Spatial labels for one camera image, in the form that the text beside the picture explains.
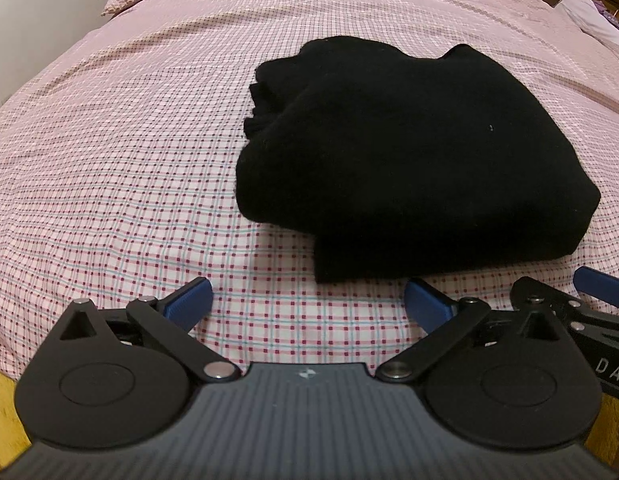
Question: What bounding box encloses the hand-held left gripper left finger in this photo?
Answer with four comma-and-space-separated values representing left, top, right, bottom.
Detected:
58, 276, 242, 382

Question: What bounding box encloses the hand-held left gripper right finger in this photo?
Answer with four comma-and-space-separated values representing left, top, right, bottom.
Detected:
375, 279, 565, 381

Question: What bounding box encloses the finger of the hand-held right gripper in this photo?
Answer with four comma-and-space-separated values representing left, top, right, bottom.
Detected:
557, 266, 619, 323
509, 276, 557, 307

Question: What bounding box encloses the black knit cardigan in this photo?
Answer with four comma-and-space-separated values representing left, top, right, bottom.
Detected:
233, 36, 602, 285

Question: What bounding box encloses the pink checked blanket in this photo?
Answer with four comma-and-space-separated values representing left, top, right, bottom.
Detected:
0, 0, 619, 391

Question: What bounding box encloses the pale pink pillow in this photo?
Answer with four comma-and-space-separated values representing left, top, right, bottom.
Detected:
556, 0, 619, 57

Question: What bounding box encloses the purple patterned cloth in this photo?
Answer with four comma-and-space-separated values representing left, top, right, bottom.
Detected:
593, 1, 619, 37

